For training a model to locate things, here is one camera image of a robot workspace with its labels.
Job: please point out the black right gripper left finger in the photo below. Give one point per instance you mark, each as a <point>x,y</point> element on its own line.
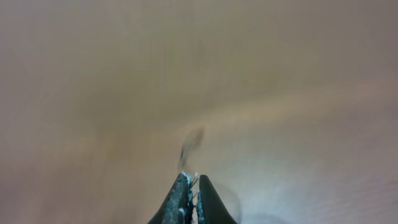
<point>177,206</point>

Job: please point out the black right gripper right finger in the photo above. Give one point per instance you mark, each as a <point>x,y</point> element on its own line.
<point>210,207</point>

